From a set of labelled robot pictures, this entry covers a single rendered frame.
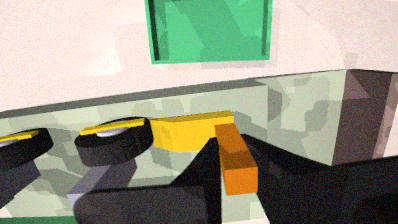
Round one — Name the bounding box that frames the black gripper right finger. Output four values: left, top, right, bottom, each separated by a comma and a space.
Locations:
241, 134, 398, 224

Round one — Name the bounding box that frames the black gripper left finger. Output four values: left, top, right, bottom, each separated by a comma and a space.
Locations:
73, 137, 222, 224

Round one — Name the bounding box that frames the green wheeled trolley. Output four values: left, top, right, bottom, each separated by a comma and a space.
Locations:
0, 117, 154, 224

